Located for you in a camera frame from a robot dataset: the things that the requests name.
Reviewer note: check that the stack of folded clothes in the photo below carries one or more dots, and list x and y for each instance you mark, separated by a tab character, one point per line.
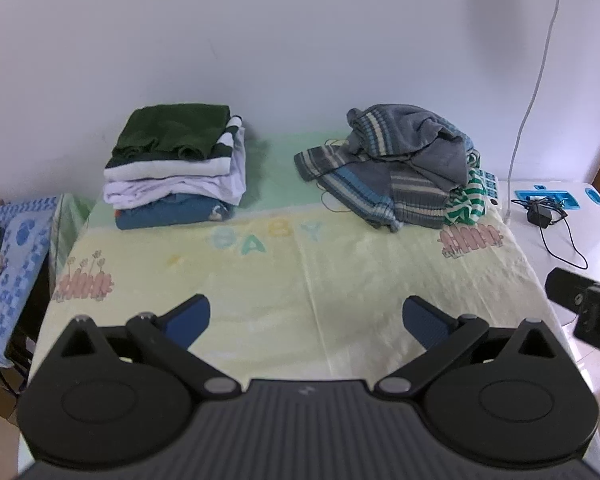
180	187

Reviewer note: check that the pale green sheet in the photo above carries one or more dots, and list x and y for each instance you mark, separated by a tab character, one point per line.
67	225

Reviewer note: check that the grey striped sweater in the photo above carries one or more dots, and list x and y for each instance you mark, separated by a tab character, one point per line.
410	135

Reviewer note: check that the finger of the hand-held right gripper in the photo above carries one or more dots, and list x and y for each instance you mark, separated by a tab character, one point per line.
565	290

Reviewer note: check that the white side table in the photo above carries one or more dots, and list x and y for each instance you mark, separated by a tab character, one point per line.
595	240

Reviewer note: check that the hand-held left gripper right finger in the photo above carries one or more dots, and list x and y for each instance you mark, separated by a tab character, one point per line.
420	320

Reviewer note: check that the blue checkered cloth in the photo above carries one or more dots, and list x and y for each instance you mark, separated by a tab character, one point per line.
491	185

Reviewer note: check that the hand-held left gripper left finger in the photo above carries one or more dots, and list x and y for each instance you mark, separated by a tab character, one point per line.
190	317

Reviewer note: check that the blue patterned side table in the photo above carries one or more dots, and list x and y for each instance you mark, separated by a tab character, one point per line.
25	240

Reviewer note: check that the green white striped garment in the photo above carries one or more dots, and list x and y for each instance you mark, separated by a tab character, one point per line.
462	205

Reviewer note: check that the blue folded garment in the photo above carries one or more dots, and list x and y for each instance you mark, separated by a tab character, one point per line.
170	212

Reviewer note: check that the dark green folded garment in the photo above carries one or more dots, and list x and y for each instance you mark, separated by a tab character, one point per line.
170	127

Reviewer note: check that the blue plastic tray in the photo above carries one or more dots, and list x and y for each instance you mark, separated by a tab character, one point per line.
560	195

